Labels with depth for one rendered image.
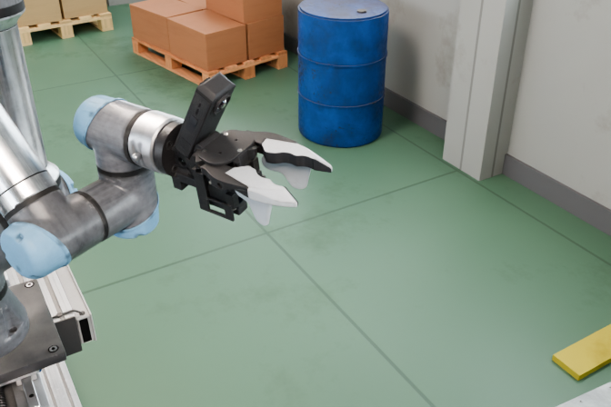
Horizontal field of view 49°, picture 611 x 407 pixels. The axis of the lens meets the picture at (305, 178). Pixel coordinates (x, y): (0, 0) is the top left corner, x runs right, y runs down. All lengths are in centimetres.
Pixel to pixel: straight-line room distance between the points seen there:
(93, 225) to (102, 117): 14
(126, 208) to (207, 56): 389
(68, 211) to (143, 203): 11
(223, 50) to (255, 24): 31
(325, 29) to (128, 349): 199
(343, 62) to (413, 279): 137
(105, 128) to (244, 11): 404
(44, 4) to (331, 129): 307
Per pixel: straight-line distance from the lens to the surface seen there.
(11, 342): 121
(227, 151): 78
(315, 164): 76
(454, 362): 262
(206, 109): 75
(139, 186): 93
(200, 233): 325
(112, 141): 88
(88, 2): 627
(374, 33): 377
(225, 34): 482
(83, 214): 89
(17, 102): 110
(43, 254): 86
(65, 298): 142
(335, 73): 379
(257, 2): 495
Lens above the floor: 182
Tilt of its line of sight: 30 degrees down
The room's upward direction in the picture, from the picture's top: straight up
